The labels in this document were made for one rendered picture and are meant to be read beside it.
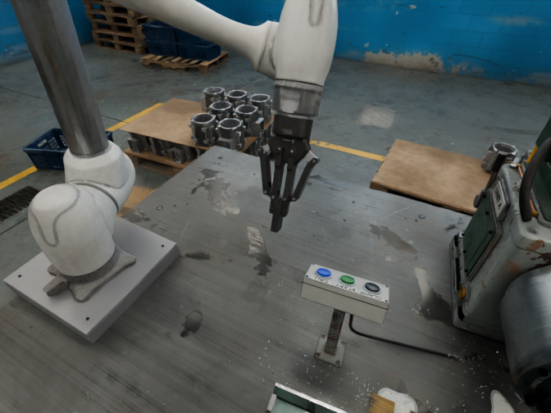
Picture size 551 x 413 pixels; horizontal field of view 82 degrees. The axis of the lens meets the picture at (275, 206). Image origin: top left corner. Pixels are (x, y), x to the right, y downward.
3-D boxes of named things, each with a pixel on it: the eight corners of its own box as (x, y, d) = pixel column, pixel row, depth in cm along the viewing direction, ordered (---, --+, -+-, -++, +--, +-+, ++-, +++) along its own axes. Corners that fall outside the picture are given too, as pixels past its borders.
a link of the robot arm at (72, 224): (42, 276, 84) (-5, 218, 69) (75, 227, 98) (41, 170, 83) (103, 278, 84) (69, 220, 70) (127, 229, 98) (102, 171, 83)
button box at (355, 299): (384, 306, 67) (390, 284, 66) (383, 325, 61) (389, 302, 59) (307, 281, 72) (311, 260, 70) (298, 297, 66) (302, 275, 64)
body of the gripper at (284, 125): (266, 111, 58) (259, 161, 61) (311, 119, 55) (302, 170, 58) (280, 112, 65) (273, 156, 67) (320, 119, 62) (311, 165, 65)
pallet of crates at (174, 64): (229, 59, 546) (224, 6, 495) (207, 73, 488) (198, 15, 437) (170, 52, 576) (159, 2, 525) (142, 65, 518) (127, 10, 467)
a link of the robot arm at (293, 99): (317, 84, 53) (311, 120, 55) (327, 89, 61) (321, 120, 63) (267, 78, 55) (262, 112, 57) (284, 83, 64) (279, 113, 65)
